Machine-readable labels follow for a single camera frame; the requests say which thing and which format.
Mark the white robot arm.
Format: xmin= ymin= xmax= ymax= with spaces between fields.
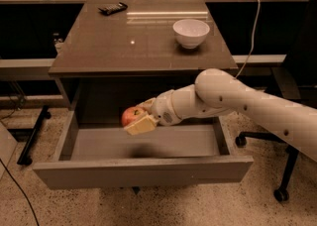
xmin=122 ymin=68 xmax=317 ymax=161

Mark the white hanging cable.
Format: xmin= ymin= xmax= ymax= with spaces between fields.
xmin=234 ymin=0 xmax=261 ymax=79

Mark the red apple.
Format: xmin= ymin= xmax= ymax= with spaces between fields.
xmin=121 ymin=106 xmax=146 ymax=127

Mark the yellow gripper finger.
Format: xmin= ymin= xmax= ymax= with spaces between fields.
xmin=124 ymin=112 xmax=159 ymax=135
xmin=138 ymin=97 xmax=156 ymax=112

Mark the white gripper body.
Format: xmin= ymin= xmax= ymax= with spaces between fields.
xmin=151 ymin=90 xmax=181 ymax=126

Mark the black floor cable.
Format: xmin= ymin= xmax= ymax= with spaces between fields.
xmin=0 ymin=159 xmax=41 ymax=226

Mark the grey drawer cabinet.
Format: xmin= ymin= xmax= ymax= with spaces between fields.
xmin=48 ymin=0 xmax=239 ymax=129

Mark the white ceramic bowl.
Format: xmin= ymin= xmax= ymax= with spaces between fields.
xmin=172 ymin=19 xmax=210 ymax=49

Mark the black calculator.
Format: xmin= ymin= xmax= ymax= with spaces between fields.
xmin=99 ymin=2 xmax=128 ymax=16

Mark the open grey top drawer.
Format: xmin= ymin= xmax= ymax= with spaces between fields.
xmin=33 ymin=105 xmax=253 ymax=189

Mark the black office chair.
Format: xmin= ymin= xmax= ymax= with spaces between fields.
xmin=234 ymin=64 xmax=317 ymax=203

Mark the black table leg foot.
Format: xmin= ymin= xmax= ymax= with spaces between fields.
xmin=17 ymin=105 xmax=51 ymax=166

